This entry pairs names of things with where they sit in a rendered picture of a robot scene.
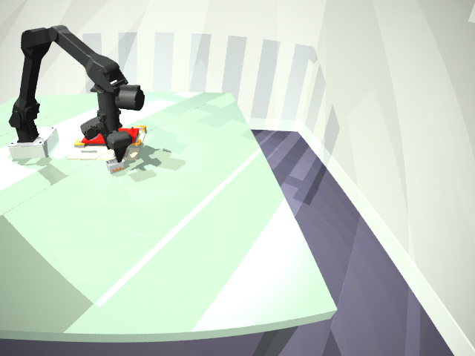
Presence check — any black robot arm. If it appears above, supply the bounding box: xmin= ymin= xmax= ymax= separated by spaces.
xmin=9 ymin=25 xmax=145 ymax=143

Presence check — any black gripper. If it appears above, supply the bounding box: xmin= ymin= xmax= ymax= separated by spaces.
xmin=97 ymin=108 xmax=132 ymax=163

